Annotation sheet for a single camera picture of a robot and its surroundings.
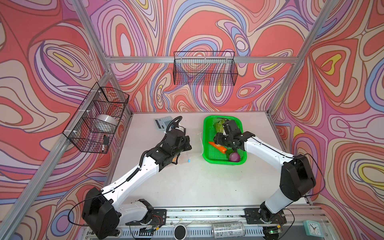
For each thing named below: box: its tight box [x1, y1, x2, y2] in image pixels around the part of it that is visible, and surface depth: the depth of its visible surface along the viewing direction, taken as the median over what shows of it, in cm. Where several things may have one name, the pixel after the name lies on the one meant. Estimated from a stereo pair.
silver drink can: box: [211, 221, 245, 239], surface depth 67 cm
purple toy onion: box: [229, 152, 240, 163], surface depth 90 cm
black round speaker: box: [173, 224, 187, 240], surface depth 67 cm
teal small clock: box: [303, 220, 324, 238], surface depth 70 cm
